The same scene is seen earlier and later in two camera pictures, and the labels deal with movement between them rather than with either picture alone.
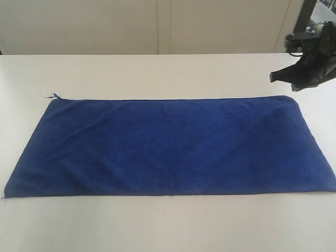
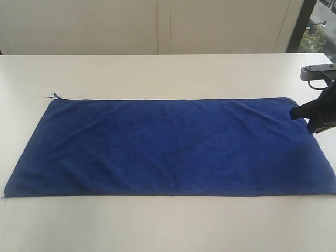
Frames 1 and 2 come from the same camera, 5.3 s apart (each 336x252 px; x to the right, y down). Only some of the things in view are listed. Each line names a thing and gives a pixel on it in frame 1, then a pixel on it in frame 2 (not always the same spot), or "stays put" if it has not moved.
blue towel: x=82 y=146 stays put
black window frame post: x=304 y=16 stays put
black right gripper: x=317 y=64 -> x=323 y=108
